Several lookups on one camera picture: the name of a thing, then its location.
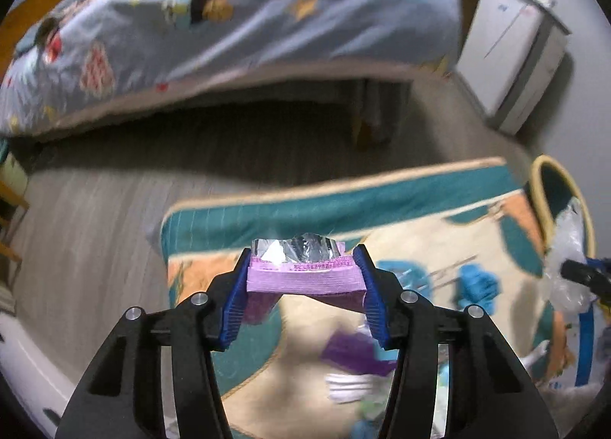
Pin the white plastic appliance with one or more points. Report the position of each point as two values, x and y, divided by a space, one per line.
28 372

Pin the teal crumpled cloth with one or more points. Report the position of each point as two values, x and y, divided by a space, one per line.
477 284

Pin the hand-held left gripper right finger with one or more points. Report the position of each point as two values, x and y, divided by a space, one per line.
374 300

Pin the teal patterned rug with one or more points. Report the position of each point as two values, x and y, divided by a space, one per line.
286 214

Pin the bed with patterned blue duvet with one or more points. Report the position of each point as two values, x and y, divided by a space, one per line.
262 28

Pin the yellow-rimmed teal trash bin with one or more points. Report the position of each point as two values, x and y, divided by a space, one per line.
556 186

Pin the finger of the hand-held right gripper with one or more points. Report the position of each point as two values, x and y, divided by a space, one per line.
584 274

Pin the white crumpled tissue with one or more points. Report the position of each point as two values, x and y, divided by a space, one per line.
534 353

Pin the dark purple wrapper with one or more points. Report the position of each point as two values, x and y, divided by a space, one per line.
348 348

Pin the clear plastic bag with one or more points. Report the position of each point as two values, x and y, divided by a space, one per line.
565 238

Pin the white crumpled paper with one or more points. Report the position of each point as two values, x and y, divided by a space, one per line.
348 384

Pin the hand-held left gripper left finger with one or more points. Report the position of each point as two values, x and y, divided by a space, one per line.
236 310

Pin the purple snack wrapper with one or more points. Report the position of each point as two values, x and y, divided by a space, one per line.
305 276

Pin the white air purifier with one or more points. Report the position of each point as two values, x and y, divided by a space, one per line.
510 47

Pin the light blue plastic glove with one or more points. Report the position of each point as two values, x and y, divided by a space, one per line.
365 427

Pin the wooden chair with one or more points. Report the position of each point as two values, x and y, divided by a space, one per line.
12 202

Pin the pale green box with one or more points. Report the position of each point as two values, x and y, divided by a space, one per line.
12 171

